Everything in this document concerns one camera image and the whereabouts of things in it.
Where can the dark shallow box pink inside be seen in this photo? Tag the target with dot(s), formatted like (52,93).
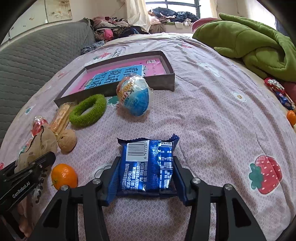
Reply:
(103,77)

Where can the blue surprise egg toy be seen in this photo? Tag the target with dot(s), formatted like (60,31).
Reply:
(134,94)

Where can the small orange mandarin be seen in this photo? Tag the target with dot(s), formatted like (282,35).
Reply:
(63,174)

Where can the wrapped biscuit pack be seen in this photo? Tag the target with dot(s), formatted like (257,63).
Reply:
(61,118)

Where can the pile of clothes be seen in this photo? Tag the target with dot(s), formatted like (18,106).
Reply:
(106,29)

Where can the person's left hand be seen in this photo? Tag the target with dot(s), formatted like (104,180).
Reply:
(24,224)

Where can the grey quilted headboard cover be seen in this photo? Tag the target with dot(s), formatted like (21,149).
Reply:
(31,61)

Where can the pink pillow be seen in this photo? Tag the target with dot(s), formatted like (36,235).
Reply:
(201,22)

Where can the beige sheer scrunchie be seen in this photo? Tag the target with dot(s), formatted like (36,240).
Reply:
(43,142)

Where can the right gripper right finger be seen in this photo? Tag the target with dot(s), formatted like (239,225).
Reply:
(234,220)

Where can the clothes on window sill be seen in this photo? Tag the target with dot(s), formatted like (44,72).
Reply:
(170,17)

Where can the cream curtain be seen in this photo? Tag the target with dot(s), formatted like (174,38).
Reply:
(137,15)

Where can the floral wall picture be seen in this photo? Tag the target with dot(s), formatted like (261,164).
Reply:
(58,10)

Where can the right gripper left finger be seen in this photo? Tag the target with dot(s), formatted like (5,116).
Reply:
(59,220)

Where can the red surprise egg toy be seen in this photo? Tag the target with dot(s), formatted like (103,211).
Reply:
(38,122)

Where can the green fleece blanket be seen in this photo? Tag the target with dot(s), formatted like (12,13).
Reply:
(264,51)

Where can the brown walnut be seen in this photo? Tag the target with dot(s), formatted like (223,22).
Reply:
(67,141)

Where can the blue snack packet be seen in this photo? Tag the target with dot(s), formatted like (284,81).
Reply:
(146,167)

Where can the pink strawberry bed sheet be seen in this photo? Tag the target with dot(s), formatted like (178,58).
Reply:
(231,128)

